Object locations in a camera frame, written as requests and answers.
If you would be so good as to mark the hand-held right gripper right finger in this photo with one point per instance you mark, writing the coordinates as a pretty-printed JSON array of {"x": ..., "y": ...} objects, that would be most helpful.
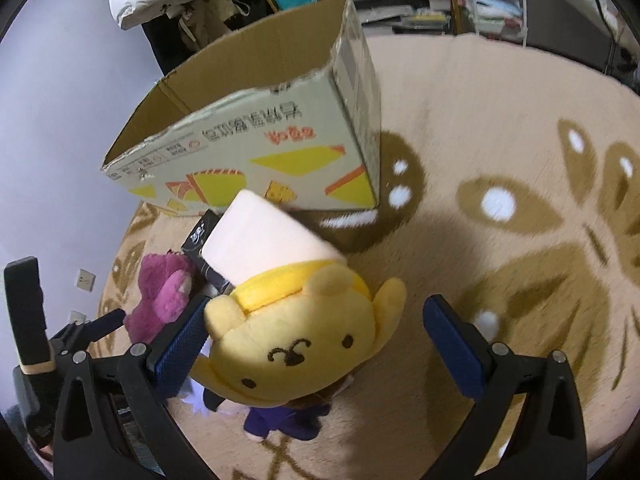
[{"x": 452, "y": 345}]

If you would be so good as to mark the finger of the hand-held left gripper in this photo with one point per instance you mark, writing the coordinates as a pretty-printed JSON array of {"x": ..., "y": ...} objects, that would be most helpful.
[
  {"x": 27, "y": 310},
  {"x": 95, "y": 327}
]

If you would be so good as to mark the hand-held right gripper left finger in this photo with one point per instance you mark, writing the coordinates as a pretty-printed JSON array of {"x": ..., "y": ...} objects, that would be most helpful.
[{"x": 182, "y": 345}]

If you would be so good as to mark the pink plush bear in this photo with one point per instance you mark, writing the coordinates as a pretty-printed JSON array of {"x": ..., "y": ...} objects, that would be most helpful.
[{"x": 157, "y": 300}]

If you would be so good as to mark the black packet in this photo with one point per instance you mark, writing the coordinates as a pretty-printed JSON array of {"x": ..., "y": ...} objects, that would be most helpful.
[{"x": 200, "y": 247}]

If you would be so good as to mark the yellow plush with white hat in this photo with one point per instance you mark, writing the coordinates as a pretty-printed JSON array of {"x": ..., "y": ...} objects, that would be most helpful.
[{"x": 295, "y": 320}]

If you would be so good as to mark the purple plush doll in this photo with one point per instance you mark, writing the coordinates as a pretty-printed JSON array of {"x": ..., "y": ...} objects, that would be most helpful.
[{"x": 287, "y": 417}]

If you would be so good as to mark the printed cardboard box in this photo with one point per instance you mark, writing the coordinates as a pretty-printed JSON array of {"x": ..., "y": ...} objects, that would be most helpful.
[{"x": 280, "y": 155}]

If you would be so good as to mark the beige flower blanket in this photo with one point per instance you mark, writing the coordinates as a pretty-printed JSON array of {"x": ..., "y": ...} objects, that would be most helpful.
[{"x": 500, "y": 260}]

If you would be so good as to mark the black coat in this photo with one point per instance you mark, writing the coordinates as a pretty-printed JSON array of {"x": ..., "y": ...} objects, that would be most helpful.
[{"x": 165, "y": 47}]

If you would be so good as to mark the beige coat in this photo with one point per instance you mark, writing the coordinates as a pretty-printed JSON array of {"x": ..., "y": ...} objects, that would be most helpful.
[{"x": 210, "y": 15}]

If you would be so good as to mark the pile of books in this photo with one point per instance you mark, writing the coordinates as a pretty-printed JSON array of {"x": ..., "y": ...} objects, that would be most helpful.
[{"x": 405, "y": 10}]

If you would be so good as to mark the white trolley cart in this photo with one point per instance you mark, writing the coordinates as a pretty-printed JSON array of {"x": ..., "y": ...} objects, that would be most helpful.
[{"x": 500, "y": 5}]

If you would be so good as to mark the white wall socket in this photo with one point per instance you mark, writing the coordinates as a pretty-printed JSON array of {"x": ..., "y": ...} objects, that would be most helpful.
[
  {"x": 85, "y": 280},
  {"x": 77, "y": 316}
]

